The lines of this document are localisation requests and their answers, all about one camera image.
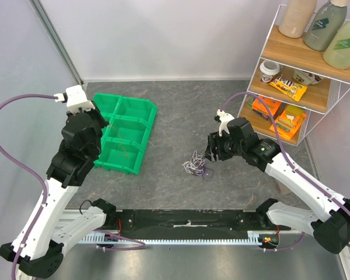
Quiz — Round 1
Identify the white paper cup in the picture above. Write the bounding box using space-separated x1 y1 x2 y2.
260 60 281 83

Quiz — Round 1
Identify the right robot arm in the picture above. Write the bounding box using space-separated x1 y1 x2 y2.
205 112 350 254

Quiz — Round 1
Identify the slotted cable duct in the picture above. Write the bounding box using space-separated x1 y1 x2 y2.
75 230 278 245

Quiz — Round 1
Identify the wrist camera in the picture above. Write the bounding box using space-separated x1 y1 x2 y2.
215 109 235 137
54 85 96 114

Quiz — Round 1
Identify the grey-green pump bottle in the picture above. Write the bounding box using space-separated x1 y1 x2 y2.
303 0 349 51

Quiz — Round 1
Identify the white wire shelf rack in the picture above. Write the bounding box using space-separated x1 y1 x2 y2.
247 4 350 146

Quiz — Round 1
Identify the green compartment bin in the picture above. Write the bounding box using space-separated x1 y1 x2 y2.
93 93 158 175

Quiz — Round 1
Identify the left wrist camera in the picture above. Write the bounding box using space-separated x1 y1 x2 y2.
54 85 96 114

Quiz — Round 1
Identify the light green pump bottle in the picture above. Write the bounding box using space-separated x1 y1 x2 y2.
323 21 350 70

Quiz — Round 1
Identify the cable bundle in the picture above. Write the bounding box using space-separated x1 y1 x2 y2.
181 150 214 180

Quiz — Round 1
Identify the beige pump bottle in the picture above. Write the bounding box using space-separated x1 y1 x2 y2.
278 0 317 39

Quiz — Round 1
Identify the orange yellow snack box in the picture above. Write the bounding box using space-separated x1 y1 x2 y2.
269 104 307 140

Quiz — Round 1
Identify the yellow candy bag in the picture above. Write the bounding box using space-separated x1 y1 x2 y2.
269 75 308 102

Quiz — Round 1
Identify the orange cable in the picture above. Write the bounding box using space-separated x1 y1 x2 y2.
108 125 132 160

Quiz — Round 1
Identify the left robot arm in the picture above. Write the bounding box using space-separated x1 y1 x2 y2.
0 107 116 279

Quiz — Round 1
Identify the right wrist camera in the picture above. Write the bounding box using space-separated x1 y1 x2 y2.
215 109 235 137

